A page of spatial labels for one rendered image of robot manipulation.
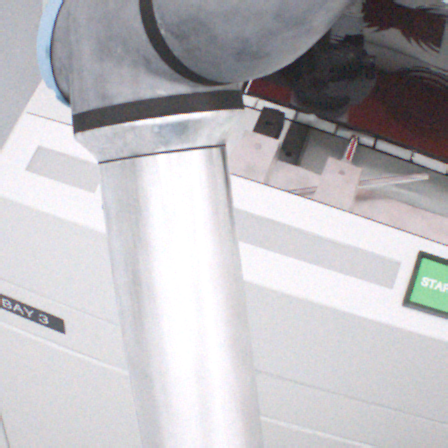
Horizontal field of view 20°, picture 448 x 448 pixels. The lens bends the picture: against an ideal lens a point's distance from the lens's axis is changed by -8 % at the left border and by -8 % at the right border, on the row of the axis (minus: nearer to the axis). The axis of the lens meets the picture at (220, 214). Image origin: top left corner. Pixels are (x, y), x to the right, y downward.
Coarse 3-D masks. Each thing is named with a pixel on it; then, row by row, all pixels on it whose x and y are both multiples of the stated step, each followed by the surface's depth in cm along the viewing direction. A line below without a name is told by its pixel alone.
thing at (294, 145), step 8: (288, 128) 128; (296, 128) 128; (304, 128) 128; (288, 136) 127; (296, 136) 127; (304, 136) 127; (288, 144) 126; (296, 144) 126; (304, 144) 127; (280, 152) 126; (288, 152) 126; (296, 152) 126; (304, 152) 129; (280, 160) 125; (288, 160) 125; (296, 160) 125
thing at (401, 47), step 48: (384, 0) 133; (432, 0) 134; (336, 48) 128; (384, 48) 129; (432, 48) 130; (288, 96) 123; (336, 96) 124; (384, 96) 125; (432, 96) 125; (432, 144) 121
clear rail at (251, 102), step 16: (256, 96) 123; (288, 112) 122; (304, 112) 122; (320, 128) 122; (336, 128) 121; (352, 128) 121; (368, 144) 121; (384, 144) 121; (416, 160) 120; (432, 160) 120
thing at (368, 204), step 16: (272, 176) 120; (288, 176) 120; (304, 176) 120; (320, 176) 121; (368, 192) 120; (352, 208) 119; (368, 208) 119; (384, 208) 119; (400, 208) 119; (416, 208) 119; (400, 224) 118; (416, 224) 118; (432, 224) 118
